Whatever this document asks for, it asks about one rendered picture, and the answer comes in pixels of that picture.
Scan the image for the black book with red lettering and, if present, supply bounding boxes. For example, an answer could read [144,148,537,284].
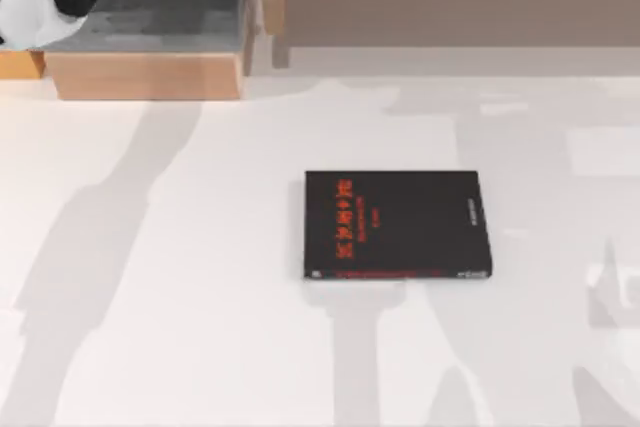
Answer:
[302,169,494,282]

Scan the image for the pulled-out wooden drawer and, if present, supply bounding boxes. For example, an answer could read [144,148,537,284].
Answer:
[0,0,259,101]

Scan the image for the pale wooden drawer front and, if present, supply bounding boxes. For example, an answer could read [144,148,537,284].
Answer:
[43,51,243,101]

